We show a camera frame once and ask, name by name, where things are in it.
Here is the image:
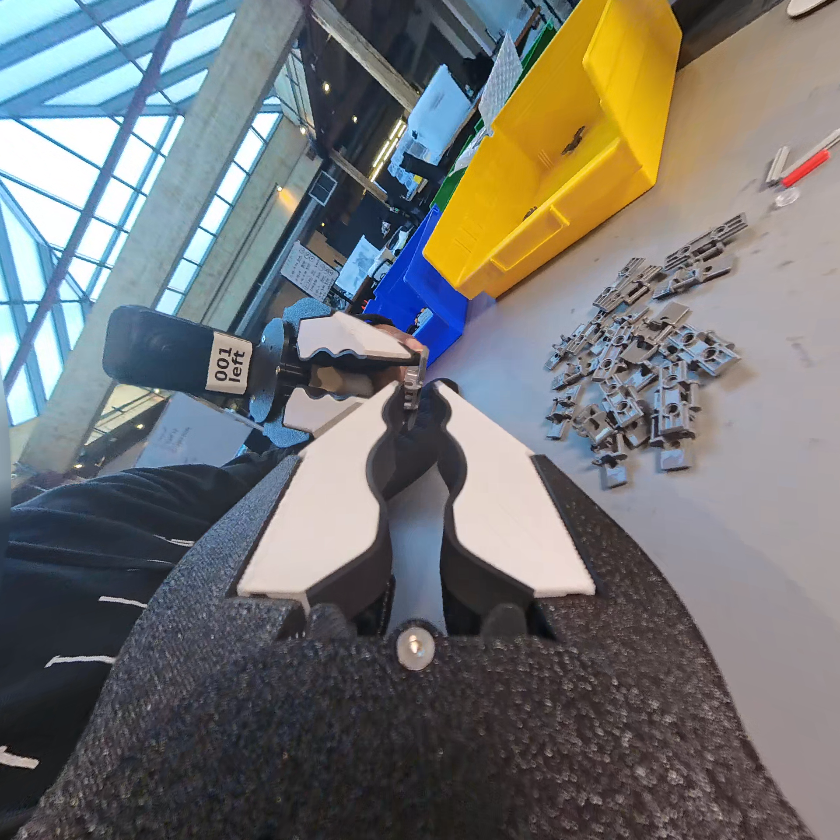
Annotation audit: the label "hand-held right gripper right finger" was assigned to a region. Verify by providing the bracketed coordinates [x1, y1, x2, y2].
[430, 382, 597, 598]

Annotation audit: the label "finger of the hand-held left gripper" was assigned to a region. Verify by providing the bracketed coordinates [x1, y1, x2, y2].
[298, 314, 429, 367]
[284, 386, 370, 435]

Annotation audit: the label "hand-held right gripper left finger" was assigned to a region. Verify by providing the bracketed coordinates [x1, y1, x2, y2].
[236, 381, 403, 599]

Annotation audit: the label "pile of grey track links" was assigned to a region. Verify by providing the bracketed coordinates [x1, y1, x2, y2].
[521, 126, 586, 223]
[545, 213, 749, 490]

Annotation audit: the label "yellow plastic bin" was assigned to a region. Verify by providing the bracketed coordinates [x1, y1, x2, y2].
[423, 0, 683, 300]

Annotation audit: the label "grey desk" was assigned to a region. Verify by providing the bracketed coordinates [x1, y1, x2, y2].
[387, 0, 840, 840]

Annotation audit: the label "person's left hand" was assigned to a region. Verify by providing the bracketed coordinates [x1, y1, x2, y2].
[357, 314, 429, 355]

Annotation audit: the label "blue plastic bin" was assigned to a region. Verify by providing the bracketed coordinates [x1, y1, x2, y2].
[364, 205, 470, 359]

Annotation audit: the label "concrete column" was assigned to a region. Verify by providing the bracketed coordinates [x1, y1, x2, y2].
[20, 0, 311, 475]

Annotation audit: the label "green plastic bin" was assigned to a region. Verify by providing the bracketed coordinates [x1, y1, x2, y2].
[436, 16, 559, 211]

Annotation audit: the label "large glass windows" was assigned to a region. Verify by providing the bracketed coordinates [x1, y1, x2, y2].
[0, 0, 284, 427]

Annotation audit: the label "person's black hooded sweater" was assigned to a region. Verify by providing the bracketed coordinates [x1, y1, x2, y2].
[0, 446, 303, 815]

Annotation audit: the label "clear plastic bag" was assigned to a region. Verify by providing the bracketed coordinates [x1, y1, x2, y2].
[476, 29, 524, 140]

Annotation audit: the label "pile of small black red pins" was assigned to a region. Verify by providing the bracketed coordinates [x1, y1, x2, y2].
[764, 128, 840, 211]

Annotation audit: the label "white wall chart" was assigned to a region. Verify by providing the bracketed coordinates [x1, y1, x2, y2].
[282, 241, 340, 304]

